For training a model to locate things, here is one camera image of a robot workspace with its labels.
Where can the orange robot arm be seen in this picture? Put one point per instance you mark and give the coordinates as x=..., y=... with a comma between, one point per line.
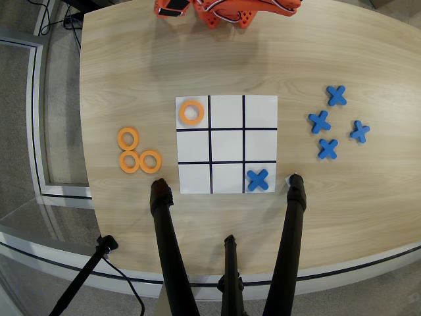
x=250, y=8

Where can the cardboard box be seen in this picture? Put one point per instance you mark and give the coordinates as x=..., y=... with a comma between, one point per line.
x=383, y=3

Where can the white tic-tac-toe grid sheet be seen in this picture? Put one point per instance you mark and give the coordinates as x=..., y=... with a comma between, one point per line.
x=227, y=145

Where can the grey metal partition frame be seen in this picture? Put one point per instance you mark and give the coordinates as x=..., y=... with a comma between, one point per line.
x=37, y=115

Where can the blue foam cross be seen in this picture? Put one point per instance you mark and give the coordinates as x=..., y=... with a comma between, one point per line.
x=319, y=121
x=258, y=179
x=328, y=148
x=360, y=131
x=336, y=95

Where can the thin black stand pole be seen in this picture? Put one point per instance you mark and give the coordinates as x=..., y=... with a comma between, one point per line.
x=82, y=276

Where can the small white paper tag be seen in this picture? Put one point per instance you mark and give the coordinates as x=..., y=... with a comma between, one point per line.
x=287, y=181

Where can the black tripod leg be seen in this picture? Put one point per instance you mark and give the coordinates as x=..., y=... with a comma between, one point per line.
x=232, y=279
x=167, y=247
x=289, y=247

